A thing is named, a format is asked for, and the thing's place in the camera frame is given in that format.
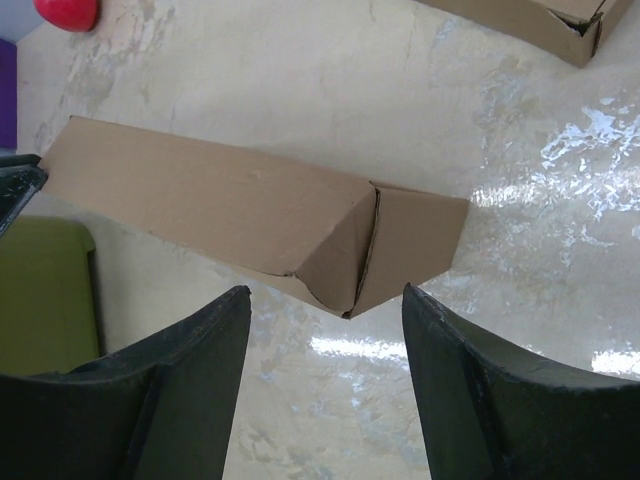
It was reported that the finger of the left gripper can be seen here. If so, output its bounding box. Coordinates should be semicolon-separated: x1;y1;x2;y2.
0;154;48;234

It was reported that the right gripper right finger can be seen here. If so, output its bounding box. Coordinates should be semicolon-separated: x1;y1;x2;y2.
402;285;639;479

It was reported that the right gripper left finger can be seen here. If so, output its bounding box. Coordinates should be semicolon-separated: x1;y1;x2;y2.
1;285;251;479

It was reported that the brown cardboard box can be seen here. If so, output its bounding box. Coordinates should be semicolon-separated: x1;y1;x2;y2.
422;0;632;67
41;116;469;319

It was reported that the purple rectangular box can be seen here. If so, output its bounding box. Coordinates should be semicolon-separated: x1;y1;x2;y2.
0;39;17;150

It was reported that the closed brown cardboard box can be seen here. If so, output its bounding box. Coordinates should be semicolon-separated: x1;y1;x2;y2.
422;0;632;67

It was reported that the green plastic bin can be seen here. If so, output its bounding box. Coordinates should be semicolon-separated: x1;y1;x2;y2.
1;216;100;375

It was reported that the red apple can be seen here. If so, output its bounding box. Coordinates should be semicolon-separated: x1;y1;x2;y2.
33;0;100;33

